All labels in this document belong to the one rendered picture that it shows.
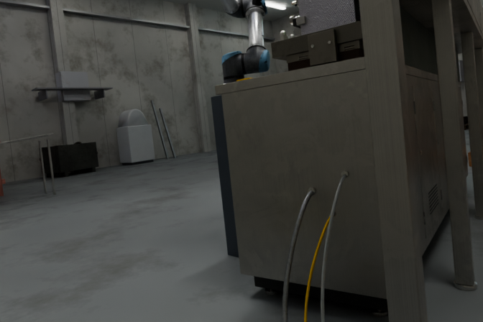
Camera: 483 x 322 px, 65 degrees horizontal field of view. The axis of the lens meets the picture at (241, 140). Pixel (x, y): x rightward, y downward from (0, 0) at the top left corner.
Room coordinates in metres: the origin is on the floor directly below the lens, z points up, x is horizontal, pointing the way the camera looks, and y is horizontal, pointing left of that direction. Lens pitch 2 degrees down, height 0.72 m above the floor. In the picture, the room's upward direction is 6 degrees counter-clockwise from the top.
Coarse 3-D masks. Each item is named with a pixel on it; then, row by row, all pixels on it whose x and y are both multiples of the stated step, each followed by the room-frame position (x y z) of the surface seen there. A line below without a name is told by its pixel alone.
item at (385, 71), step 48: (384, 0) 0.70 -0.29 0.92; (432, 0) 1.45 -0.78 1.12; (384, 48) 0.70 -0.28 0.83; (480, 48) 3.03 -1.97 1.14; (384, 96) 0.71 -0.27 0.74; (480, 96) 3.05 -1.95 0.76; (384, 144) 0.71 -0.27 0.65; (480, 144) 2.28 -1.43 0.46; (384, 192) 0.72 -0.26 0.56; (480, 192) 2.29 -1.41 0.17; (384, 240) 0.72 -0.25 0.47
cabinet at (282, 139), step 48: (240, 96) 1.52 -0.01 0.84; (288, 96) 1.39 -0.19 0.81; (336, 96) 1.29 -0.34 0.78; (432, 96) 2.02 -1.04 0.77; (240, 144) 1.53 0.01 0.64; (288, 144) 1.41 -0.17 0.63; (336, 144) 1.30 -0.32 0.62; (432, 144) 1.92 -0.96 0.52; (240, 192) 1.55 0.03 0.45; (288, 192) 1.42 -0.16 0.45; (432, 192) 1.83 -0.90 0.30; (240, 240) 1.57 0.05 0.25; (288, 240) 1.43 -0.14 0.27; (336, 240) 1.32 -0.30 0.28; (336, 288) 1.33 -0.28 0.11; (384, 288) 1.23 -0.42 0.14
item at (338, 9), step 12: (324, 0) 1.56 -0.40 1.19; (336, 0) 1.53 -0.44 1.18; (348, 0) 1.51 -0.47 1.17; (300, 12) 1.63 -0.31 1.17; (312, 12) 1.60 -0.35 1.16; (324, 12) 1.56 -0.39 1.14; (336, 12) 1.54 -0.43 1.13; (348, 12) 1.51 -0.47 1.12; (312, 24) 1.60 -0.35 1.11; (324, 24) 1.57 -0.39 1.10; (336, 24) 1.54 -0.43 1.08
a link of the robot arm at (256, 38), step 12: (240, 0) 2.28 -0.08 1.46; (264, 0) 2.25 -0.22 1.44; (252, 12) 2.23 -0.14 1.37; (264, 12) 2.27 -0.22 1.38; (252, 24) 2.19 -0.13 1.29; (252, 36) 2.15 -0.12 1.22; (252, 48) 2.09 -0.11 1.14; (264, 48) 2.11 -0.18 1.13; (252, 60) 2.05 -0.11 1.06; (264, 60) 2.04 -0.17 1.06; (252, 72) 2.09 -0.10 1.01
